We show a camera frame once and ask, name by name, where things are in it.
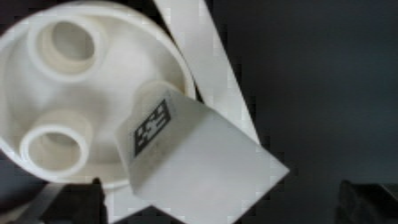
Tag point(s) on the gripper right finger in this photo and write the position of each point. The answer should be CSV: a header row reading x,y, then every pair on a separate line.
x,y
366,203

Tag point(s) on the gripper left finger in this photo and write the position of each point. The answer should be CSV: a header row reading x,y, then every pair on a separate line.
x,y
67,204

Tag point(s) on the white stool leg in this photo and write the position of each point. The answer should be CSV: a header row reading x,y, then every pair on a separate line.
x,y
200,171

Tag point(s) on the white round stool seat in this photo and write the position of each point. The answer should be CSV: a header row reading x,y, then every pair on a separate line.
x,y
81,53

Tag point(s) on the white right fence bar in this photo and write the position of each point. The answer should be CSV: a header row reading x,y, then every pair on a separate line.
x,y
188,22

